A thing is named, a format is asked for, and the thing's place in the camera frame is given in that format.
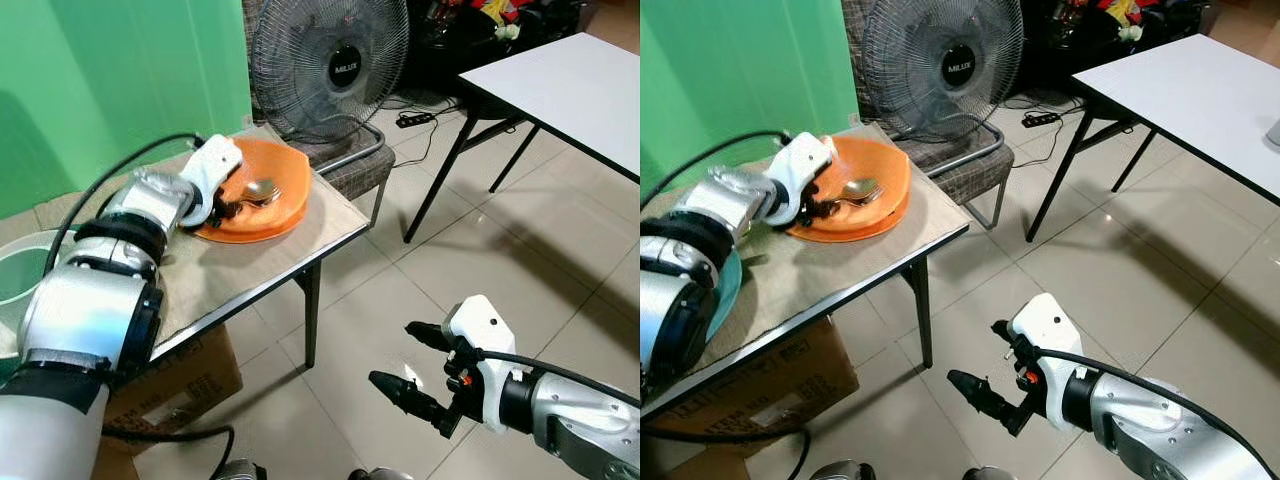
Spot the black Milux electric fan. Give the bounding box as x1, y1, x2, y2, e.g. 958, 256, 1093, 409
248, 0, 411, 142
862, 0, 1026, 142

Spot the orange plastic plate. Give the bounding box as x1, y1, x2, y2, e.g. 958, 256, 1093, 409
195, 138, 312, 245
787, 137, 912, 244

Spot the black metal table frame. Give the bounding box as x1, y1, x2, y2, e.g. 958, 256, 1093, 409
1025, 98, 1163, 244
403, 100, 547, 245

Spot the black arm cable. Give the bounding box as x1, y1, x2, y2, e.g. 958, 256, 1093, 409
470, 349, 641, 407
45, 132, 206, 277
1035, 346, 1273, 473
640, 131, 793, 209

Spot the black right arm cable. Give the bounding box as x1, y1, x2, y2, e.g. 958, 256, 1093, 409
470, 349, 641, 407
1035, 346, 1273, 473

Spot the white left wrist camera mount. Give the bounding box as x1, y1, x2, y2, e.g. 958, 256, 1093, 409
765, 133, 837, 227
180, 134, 245, 227

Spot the large printed cardboard box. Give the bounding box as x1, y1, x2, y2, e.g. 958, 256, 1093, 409
94, 325, 245, 480
640, 318, 862, 480

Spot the low beige top table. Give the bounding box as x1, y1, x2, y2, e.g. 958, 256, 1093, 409
0, 125, 373, 373
640, 122, 972, 417

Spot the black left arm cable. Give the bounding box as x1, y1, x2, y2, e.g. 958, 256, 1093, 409
640, 131, 793, 209
45, 132, 206, 277

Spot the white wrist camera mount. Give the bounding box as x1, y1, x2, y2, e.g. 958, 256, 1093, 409
1008, 293, 1087, 427
765, 133, 837, 227
180, 134, 245, 227
443, 295, 522, 432

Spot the black floor cable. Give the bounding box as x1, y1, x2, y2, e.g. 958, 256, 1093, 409
640, 424, 812, 480
100, 424, 237, 473

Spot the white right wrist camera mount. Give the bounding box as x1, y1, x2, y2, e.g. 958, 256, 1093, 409
443, 295, 522, 432
1008, 293, 1087, 427

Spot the pale green plastic bowl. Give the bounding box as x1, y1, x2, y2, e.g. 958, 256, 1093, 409
712, 245, 747, 352
0, 230, 73, 363

